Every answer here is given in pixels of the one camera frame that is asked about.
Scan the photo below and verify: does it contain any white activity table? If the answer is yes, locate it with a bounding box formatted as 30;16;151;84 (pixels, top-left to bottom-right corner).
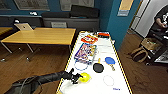
55;30;133;94

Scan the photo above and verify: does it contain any small white object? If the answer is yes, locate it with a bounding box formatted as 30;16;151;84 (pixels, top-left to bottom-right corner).
29;11;39;17

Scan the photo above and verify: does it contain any yellow bowl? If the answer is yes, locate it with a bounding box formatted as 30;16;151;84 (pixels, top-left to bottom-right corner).
79;72;92;84

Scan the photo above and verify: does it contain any silver laptop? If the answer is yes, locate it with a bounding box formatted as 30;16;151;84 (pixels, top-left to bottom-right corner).
14;22;35;32

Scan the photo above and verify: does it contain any thin blue ring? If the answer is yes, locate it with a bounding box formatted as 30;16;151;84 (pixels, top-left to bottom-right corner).
74;60;90;72

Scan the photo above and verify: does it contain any brown black backpack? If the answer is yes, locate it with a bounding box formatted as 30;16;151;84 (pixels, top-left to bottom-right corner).
129;46;150;65

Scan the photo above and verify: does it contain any small yellow wall poster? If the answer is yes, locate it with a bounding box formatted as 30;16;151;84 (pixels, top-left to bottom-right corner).
116;0;135;18

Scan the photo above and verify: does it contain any colourful board game box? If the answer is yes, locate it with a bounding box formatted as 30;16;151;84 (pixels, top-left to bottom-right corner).
73;42;98;65

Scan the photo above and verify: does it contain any black ping pong paddle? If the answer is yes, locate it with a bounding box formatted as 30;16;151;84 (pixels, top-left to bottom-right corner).
92;58;105;75

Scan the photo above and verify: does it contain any yellow game table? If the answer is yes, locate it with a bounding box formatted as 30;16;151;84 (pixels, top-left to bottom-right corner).
0;27;77;63

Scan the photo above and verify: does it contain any small red box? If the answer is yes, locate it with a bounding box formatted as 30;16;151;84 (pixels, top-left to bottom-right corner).
97;31;111;40

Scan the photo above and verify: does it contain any cardboard box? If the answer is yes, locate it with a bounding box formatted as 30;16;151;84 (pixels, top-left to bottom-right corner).
141;37;162;53

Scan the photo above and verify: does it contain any red orange flat pack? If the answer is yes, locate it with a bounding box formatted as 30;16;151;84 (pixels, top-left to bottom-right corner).
80;34;100;45

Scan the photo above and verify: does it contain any interior glass window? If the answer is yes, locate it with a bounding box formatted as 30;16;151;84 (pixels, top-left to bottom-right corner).
0;0;13;11
13;0;51;12
59;0;96;13

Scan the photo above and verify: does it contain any long dark grey sofa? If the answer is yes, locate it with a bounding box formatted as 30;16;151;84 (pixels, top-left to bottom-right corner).
0;4;101;33

